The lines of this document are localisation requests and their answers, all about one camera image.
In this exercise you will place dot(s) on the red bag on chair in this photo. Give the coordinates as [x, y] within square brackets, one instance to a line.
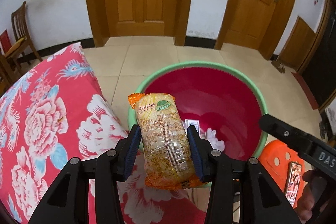
[5, 41]

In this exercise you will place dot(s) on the wooden chair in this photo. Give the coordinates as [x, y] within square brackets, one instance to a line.
[22, 37]
[7, 76]

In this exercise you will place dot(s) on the near wooden chair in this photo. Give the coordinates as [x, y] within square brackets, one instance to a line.
[7, 76]

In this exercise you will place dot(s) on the orange plastic stool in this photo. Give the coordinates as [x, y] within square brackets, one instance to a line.
[276, 157]

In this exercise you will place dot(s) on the phone on stool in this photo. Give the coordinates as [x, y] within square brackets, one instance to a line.
[293, 182]

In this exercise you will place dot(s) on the person right hand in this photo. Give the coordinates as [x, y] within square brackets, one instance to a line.
[306, 202]

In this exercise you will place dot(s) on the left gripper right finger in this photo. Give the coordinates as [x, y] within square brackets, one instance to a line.
[261, 199]

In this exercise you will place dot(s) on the far wooden chair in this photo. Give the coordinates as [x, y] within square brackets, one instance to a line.
[22, 37]

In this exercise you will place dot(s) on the red bin green rim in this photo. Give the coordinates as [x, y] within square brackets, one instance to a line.
[219, 97]

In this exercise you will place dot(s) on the white teal carton box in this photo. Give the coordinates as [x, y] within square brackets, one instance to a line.
[192, 122]

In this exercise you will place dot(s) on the red floral tablecloth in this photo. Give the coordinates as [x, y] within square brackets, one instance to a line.
[56, 111]

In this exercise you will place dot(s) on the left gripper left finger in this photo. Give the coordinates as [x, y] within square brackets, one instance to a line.
[66, 200]

